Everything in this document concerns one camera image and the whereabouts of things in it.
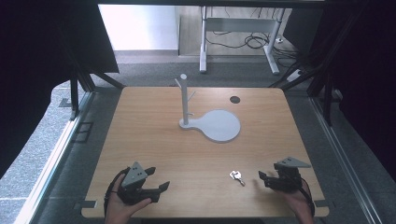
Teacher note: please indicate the grey table corner bracket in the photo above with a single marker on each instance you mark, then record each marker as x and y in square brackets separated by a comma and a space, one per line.
[85, 204]

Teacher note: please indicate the person's left hand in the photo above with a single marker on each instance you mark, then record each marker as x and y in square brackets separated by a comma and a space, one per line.
[120, 210]

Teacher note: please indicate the grey stand with round base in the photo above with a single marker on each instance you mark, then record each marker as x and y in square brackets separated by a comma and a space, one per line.
[218, 124]

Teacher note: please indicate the dark floor socket plate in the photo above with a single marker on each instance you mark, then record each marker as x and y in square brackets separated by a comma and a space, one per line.
[83, 132]

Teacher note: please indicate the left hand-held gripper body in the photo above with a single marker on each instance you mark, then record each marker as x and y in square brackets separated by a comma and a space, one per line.
[134, 176]

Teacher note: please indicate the black metal frame stand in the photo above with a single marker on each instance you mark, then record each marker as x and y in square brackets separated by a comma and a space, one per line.
[74, 93]
[327, 93]

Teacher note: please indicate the white power strip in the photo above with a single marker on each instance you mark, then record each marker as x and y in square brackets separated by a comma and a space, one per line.
[294, 75]

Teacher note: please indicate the aluminium rail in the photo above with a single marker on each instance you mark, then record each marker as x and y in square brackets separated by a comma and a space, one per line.
[53, 161]
[345, 161]

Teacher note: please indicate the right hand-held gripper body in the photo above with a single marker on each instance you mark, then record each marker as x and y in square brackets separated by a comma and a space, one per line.
[289, 178]

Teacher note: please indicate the person's right hand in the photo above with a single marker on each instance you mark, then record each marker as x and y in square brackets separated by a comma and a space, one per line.
[297, 203]

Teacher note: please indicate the black curtain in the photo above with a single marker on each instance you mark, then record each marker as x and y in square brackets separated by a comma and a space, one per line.
[367, 77]
[37, 62]

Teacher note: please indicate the silver key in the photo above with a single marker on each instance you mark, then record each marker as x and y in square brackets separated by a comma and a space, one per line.
[237, 177]

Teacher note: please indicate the dark round table grommet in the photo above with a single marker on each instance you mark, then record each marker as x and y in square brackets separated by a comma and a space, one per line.
[235, 100]

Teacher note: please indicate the white metal desk frame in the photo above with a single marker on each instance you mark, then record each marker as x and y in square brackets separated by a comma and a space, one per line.
[239, 25]

